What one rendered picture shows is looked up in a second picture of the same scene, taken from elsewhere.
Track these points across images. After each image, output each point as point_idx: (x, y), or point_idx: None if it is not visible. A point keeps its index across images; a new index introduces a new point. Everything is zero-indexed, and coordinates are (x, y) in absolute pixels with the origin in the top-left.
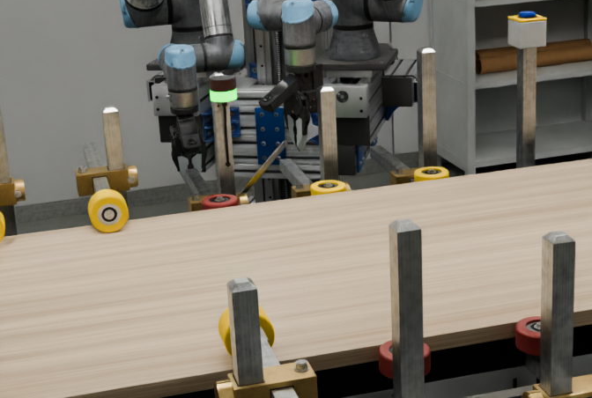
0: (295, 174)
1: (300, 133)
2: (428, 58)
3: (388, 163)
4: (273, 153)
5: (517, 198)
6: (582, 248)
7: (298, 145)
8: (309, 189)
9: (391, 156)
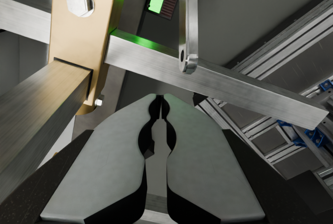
0: (214, 77)
1: (102, 133)
2: None
3: (146, 206)
4: None
5: None
6: None
7: (145, 96)
8: (56, 18)
9: (163, 221)
